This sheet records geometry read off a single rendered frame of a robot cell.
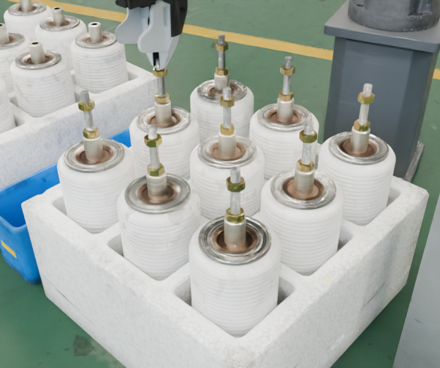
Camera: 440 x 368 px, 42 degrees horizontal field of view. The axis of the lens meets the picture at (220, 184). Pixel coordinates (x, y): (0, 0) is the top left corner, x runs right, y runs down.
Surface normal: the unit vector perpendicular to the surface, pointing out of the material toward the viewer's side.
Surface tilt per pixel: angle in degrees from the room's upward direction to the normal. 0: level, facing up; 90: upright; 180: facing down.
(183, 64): 0
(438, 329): 90
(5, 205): 88
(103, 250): 0
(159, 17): 91
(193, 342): 90
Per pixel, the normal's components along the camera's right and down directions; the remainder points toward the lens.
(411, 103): 0.32, 0.56
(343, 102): -0.44, 0.53
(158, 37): 0.73, 0.40
